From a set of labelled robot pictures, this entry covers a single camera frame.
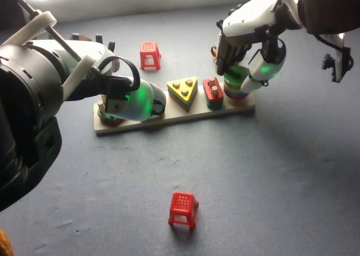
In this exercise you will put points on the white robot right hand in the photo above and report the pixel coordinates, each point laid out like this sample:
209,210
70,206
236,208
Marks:
247,17

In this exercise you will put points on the small orange toy piece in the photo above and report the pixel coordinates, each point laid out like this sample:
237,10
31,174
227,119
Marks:
4,246

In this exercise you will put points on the red toy stool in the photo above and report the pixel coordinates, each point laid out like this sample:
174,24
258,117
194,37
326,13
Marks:
150,49
182,205

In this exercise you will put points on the orange toy chicken leg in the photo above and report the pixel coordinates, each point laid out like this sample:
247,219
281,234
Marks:
214,53

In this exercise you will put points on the green cross block stack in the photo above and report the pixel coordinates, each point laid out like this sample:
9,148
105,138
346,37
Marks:
111,120

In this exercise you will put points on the white fabric backdrop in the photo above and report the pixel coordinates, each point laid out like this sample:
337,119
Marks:
140,0

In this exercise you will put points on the yellow triangle block stack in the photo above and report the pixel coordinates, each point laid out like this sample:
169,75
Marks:
180,97

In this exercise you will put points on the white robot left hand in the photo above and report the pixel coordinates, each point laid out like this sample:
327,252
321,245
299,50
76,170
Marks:
139,105

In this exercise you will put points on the grey table cloth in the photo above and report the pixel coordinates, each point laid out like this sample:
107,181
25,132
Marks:
225,168

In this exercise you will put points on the red oblong block stack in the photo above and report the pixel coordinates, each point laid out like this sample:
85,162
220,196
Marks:
209,95

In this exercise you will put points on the wooden peg board base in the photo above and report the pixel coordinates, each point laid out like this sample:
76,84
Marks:
197,114

